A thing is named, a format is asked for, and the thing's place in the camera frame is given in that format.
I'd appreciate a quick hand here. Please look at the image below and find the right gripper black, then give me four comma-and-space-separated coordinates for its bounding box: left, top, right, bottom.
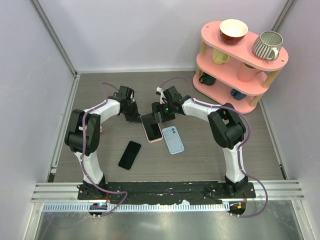
151, 101, 176, 125

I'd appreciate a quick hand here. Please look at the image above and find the pink phone case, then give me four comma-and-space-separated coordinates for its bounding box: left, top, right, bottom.
140, 113, 164, 144

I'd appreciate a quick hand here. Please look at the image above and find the blue phone case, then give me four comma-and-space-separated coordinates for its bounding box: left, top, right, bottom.
162, 126, 185, 155

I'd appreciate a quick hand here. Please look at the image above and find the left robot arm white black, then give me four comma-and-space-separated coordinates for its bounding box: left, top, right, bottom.
64, 85, 141, 200

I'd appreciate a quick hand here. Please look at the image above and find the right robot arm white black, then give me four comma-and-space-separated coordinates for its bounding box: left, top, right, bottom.
151, 86, 249, 198

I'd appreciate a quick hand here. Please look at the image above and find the dark green mug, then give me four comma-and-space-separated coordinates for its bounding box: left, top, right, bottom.
198, 72, 216, 86

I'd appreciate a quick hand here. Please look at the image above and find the blue mug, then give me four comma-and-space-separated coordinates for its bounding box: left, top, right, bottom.
230, 89, 247, 101

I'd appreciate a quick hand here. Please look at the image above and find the yellow mug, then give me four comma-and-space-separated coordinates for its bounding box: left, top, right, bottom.
212, 48, 231, 65

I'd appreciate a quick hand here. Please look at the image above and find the pink three-tier shelf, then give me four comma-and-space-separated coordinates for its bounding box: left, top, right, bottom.
193, 19, 289, 114

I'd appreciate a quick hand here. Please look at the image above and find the pink mug on shelf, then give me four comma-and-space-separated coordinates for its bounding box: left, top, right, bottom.
237, 62, 262, 83

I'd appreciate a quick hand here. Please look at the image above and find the red bowl white inside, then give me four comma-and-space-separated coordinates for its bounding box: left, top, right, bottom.
219, 19, 249, 45

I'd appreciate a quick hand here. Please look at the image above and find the grey striped mug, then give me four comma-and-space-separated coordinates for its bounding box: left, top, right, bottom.
252, 31, 284, 61

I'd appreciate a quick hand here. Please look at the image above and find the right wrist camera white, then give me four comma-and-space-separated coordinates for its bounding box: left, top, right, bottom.
156, 87, 167, 105

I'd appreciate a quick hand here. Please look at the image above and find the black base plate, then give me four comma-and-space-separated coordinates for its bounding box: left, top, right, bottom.
77, 181, 256, 205

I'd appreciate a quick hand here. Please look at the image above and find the white slotted cable duct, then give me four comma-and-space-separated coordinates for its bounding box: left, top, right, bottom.
42, 201, 230, 213

